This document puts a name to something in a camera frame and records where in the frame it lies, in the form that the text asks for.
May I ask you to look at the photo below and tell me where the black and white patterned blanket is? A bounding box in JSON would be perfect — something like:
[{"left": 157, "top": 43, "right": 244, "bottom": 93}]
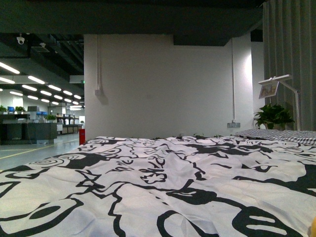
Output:
[{"left": 0, "top": 137, "right": 316, "bottom": 237}]

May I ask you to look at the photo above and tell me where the small framed picture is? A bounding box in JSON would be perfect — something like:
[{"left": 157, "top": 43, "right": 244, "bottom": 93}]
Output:
[{"left": 259, "top": 81, "right": 279, "bottom": 99}]

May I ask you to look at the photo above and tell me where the green potted plant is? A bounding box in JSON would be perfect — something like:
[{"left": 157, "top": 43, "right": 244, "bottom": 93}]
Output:
[{"left": 255, "top": 104, "right": 294, "bottom": 129}]

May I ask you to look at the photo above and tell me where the white desk lamp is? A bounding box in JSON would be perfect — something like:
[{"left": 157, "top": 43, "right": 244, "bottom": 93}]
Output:
[{"left": 258, "top": 74, "right": 301, "bottom": 131}]

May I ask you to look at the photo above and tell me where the dark office counter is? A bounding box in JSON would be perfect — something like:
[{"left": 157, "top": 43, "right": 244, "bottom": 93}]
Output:
[{"left": 0, "top": 114, "right": 57, "bottom": 145}]

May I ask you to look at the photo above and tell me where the grey striped pillow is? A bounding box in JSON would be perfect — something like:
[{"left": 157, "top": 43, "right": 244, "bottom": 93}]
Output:
[{"left": 235, "top": 129, "right": 316, "bottom": 146}]

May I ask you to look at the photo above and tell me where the grey green curtain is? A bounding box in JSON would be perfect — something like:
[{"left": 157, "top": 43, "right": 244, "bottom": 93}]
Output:
[{"left": 263, "top": 0, "right": 316, "bottom": 131}]

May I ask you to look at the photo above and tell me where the orange plush toy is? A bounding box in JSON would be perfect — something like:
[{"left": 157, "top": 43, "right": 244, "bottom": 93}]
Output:
[{"left": 308, "top": 217, "right": 316, "bottom": 237}]

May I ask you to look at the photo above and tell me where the wall power socket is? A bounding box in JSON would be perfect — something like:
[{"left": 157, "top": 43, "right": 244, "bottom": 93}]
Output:
[{"left": 227, "top": 120, "right": 241, "bottom": 128}]

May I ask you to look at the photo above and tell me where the white dome security camera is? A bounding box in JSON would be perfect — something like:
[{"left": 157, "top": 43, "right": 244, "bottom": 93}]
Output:
[{"left": 16, "top": 35, "right": 25, "bottom": 45}]

